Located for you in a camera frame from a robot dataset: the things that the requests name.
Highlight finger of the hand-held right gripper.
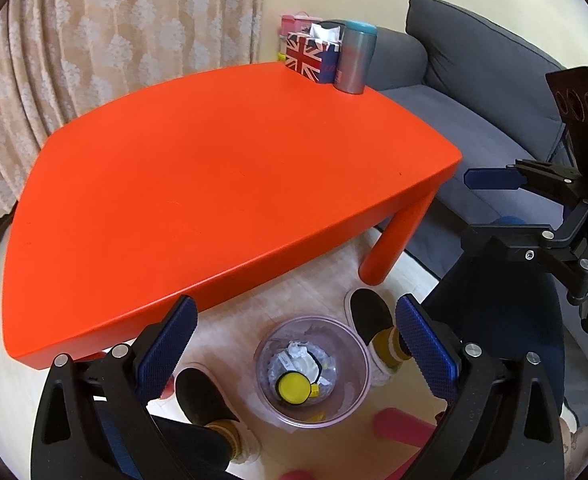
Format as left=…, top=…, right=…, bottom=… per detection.
left=461, top=216, right=575, bottom=281
left=464, top=159, right=587, bottom=206

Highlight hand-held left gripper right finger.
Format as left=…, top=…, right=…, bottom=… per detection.
left=395, top=295, right=565, bottom=480

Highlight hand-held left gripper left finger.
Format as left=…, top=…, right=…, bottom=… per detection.
left=31, top=295, right=199, bottom=480

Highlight clear pink waste bin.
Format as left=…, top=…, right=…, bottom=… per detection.
left=255, top=314, right=372, bottom=428

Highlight person's left shoe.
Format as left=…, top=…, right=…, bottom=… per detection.
left=174, top=367, right=262, bottom=463

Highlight person's shoe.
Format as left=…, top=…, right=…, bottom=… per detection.
left=345, top=288, right=405, bottom=386
left=174, top=367, right=262, bottom=463

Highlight person's right shoe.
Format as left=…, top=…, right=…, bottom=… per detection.
left=345, top=288, right=405, bottom=386

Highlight pink stool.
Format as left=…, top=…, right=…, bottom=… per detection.
left=372, top=407, right=437, bottom=448

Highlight grey sofa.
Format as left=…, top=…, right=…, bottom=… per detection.
left=369, top=0, right=575, bottom=286

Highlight red table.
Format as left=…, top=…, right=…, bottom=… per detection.
left=1, top=62, right=462, bottom=371

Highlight person's white printed top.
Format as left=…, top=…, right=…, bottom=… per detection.
left=559, top=405, right=582, bottom=466

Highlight grey tumbler with teal lid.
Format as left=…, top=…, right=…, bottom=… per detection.
left=335, top=21, right=377, bottom=96

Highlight flag print box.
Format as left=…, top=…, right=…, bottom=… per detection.
left=284, top=31, right=345, bottom=85

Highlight white paper in box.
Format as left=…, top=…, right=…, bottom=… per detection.
left=310, top=22, right=342, bottom=41

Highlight pink container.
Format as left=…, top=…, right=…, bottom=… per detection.
left=280, top=14, right=315, bottom=36

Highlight beige patterned curtain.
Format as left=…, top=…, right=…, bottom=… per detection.
left=0, top=0, right=267, bottom=241

